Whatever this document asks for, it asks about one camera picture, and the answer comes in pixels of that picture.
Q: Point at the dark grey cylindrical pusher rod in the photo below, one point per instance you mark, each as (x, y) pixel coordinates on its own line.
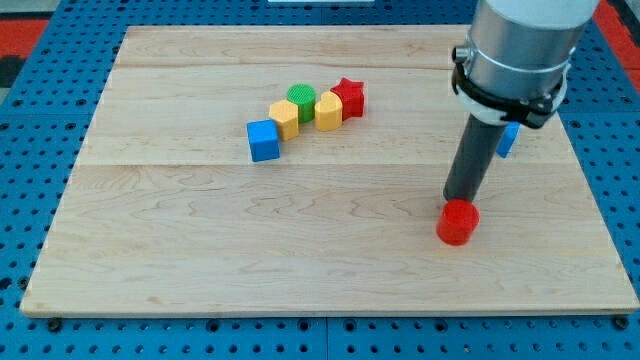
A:
(474, 154)

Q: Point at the red cylinder block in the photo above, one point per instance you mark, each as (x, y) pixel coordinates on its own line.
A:
(458, 220)

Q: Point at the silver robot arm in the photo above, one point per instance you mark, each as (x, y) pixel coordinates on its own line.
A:
(512, 68)

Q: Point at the wooden board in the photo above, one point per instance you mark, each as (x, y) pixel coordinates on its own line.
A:
(166, 215)

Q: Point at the blue block behind rod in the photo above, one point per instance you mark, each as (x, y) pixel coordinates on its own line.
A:
(508, 139)

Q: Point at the red star block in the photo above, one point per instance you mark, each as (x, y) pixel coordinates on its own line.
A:
(351, 94)

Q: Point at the yellow heart block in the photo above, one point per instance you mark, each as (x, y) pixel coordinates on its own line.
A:
(328, 112)

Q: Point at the green cylinder block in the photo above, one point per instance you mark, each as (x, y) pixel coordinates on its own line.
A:
(304, 97)

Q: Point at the yellow hexagon block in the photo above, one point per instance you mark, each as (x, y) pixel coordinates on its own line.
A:
(285, 115)

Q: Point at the blue cube block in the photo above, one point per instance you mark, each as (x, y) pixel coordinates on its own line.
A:
(263, 140)

